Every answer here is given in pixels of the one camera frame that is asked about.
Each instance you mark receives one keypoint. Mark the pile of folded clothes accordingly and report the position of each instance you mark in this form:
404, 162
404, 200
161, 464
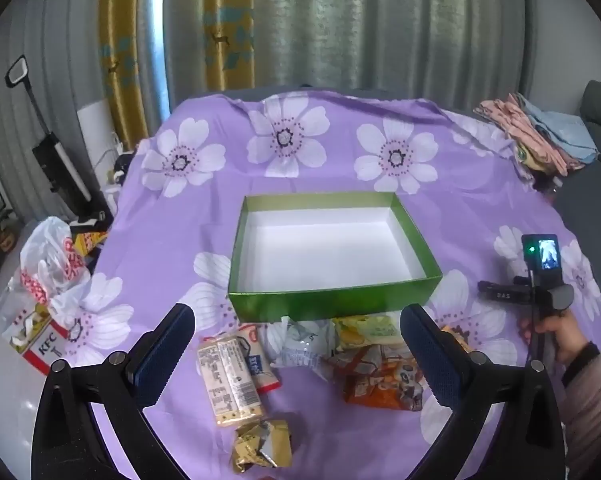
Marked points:
530, 130

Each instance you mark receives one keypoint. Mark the purple floral cloth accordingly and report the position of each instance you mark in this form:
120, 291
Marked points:
180, 220

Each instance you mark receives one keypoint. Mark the grey sofa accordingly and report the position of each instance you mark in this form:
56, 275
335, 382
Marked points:
600, 195

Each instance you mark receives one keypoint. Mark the clear grey snack packet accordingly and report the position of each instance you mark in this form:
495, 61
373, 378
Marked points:
303, 345

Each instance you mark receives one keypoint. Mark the yellow box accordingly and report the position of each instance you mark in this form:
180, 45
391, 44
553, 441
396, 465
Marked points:
85, 242

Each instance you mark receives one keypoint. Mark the gold snack wrapper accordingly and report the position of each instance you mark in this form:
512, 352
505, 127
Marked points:
260, 445

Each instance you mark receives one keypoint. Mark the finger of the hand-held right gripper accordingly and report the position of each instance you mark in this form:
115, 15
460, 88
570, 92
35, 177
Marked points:
503, 292

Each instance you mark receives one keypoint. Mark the grey curtain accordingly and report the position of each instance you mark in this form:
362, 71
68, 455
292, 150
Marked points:
380, 20
65, 85

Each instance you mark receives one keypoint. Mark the white blue snack packet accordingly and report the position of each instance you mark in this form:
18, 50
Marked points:
260, 365

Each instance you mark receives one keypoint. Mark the yellow green snack packet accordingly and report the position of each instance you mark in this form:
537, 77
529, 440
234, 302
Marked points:
370, 332

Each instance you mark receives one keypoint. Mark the beige bar snack packet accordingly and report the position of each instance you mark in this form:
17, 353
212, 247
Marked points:
228, 385

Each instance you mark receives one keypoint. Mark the person's right hand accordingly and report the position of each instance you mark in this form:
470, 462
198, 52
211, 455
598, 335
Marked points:
570, 330

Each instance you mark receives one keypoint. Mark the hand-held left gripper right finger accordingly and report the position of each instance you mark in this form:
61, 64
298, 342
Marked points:
430, 360

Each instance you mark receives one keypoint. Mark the white red plastic bag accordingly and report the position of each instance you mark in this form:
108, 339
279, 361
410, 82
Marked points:
50, 255

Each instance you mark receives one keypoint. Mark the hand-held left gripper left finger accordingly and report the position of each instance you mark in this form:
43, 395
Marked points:
163, 355

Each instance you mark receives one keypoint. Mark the dark bag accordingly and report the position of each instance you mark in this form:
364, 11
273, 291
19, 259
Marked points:
122, 165

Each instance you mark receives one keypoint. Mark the green cardboard box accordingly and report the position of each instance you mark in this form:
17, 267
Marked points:
330, 305

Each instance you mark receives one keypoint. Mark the black upright vacuum cleaner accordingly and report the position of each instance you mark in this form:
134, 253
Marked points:
55, 160

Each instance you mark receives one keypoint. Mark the gold patterned curtain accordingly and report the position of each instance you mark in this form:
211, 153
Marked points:
123, 50
228, 25

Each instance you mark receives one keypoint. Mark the white panel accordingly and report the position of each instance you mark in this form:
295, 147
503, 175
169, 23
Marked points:
95, 130

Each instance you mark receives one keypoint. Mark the person's right forearm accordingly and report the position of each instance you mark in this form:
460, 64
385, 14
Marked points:
595, 420

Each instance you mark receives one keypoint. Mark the black wristband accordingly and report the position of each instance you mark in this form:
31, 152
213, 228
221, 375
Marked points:
583, 360

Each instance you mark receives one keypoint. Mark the red white paper box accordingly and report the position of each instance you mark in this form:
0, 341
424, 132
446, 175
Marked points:
45, 350

